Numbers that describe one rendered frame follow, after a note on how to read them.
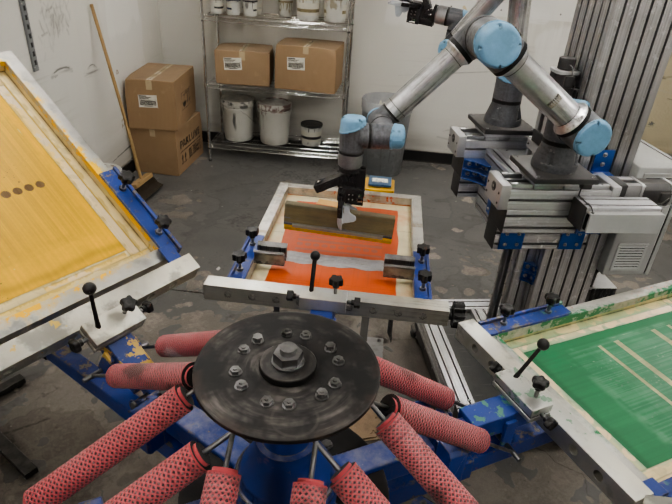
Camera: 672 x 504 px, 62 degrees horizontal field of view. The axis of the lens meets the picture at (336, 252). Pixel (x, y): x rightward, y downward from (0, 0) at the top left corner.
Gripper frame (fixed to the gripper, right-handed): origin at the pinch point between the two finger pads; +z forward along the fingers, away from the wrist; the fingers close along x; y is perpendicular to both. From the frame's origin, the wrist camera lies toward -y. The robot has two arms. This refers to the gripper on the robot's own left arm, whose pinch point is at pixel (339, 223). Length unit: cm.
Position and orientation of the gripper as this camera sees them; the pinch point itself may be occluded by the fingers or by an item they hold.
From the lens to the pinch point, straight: 180.8
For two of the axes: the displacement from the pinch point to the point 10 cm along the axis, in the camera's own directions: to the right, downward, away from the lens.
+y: 9.9, 1.0, -0.7
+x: 1.1, -5.0, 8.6
